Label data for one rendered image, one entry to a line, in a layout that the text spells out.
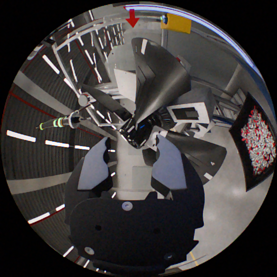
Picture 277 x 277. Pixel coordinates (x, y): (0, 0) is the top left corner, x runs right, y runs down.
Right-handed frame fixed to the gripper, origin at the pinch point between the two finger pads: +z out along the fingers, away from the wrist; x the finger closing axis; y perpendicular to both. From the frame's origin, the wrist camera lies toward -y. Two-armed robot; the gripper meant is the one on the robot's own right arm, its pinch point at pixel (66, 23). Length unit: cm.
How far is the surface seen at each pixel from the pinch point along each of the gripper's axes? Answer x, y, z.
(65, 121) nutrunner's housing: -26, -49, -2
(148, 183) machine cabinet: -114, -796, 84
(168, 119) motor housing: -23, -56, 42
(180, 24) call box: -3.5, -15.8, 45.3
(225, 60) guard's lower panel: 45, -24, 120
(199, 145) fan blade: -37, -47, 49
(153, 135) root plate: -29, -57, 35
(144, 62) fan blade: -28, -29, 32
